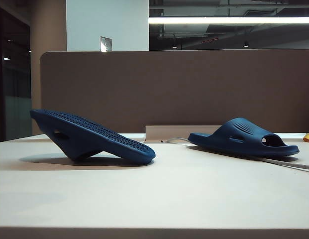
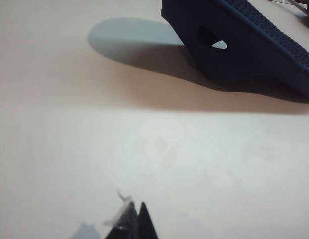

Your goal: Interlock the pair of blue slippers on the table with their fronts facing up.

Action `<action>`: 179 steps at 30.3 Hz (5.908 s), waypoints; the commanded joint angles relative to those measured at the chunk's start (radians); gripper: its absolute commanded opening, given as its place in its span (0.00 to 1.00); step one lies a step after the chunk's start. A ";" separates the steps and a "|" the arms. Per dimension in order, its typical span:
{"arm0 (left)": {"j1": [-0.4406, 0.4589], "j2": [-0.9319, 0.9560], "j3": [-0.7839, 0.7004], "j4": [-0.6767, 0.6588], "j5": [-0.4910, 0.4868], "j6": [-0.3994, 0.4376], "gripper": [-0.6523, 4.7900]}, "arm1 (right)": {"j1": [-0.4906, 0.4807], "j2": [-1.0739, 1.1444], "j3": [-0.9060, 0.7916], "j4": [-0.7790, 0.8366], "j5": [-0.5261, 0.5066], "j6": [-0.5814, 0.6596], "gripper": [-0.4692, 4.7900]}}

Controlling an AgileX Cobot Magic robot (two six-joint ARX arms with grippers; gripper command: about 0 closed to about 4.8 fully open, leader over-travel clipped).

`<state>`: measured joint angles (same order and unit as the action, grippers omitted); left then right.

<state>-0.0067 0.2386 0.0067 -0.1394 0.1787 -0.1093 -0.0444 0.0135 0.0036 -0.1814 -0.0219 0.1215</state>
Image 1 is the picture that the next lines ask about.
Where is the blue rubber slipper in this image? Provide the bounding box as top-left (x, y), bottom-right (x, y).
top-left (29, 109), bottom-right (156, 166)
top-left (187, 117), bottom-right (300, 158)

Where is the brown desk partition panel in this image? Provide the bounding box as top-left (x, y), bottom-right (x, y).
top-left (40, 49), bottom-right (309, 136)

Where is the long ceiling light strip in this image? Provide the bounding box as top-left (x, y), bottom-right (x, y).
top-left (148, 16), bottom-right (309, 25)

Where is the beige cable tray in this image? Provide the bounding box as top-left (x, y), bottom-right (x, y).
top-left (145, 125), bottom-right (224, 144)

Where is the white cable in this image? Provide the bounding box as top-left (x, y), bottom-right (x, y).
top-left (161, 137), bottom-right (309, 173)

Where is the silver metal wall plate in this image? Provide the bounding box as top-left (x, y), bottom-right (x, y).
top-left (100, 36), bottom-right (112, 52)

